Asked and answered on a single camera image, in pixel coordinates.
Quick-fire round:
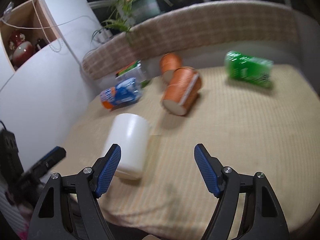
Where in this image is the white plastic cup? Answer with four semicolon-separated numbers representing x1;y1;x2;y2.
101;113;151;180

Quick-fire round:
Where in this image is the near orange paper cup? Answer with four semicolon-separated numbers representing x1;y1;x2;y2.
162;67;202;116

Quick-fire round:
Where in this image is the orange paper cup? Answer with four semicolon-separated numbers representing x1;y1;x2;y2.
162;67;202;116
159;53;182;83

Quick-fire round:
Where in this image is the far orange paper cup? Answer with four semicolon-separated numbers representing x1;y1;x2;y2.
159;53;182;83

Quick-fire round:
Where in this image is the orange blue Arctic Ocean bottle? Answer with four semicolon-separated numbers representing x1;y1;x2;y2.
99;77;142;109

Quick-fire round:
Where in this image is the red white ceramic vase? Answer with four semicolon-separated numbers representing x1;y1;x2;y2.
8;30;34;68

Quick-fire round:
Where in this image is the small dark bottle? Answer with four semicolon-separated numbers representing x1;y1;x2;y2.
35;38;47;52

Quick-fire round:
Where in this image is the green plastic bottle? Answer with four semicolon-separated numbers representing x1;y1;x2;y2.
224;50;274;88

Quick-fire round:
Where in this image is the clear green-label bottle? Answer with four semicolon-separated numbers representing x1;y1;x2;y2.
116;60;151;88

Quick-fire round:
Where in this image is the brown plaid blanket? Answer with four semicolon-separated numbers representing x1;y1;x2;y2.
82;0;299;80

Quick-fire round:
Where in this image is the potted spider plant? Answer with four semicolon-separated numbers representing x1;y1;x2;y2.
92;0;173;40

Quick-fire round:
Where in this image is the white charger cable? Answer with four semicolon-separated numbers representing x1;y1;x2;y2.
0;15;101;63

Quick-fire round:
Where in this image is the white bead cord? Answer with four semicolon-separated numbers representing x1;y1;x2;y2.
26;0;62;53

